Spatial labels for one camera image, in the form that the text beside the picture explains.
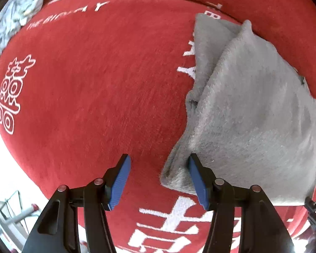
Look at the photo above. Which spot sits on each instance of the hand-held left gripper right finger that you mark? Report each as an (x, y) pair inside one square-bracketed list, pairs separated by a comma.
[(198, 181)]

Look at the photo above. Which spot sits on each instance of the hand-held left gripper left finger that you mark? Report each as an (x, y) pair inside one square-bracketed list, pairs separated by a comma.
[(118, 187)]

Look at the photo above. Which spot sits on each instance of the grey floral cloth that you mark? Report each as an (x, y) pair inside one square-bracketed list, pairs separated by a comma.
[(13, 13)]

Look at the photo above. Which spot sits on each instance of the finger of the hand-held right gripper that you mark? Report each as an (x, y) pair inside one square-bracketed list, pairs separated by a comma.
[(314, 210)]

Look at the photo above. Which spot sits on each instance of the grey sweater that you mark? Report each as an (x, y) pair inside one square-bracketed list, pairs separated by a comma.
[(252, 116)]

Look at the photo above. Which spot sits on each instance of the metal rack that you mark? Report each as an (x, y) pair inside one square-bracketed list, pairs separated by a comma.
[(13, 213)]

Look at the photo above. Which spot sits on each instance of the red printed blanket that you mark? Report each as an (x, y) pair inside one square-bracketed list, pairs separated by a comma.
[(94, 84)]

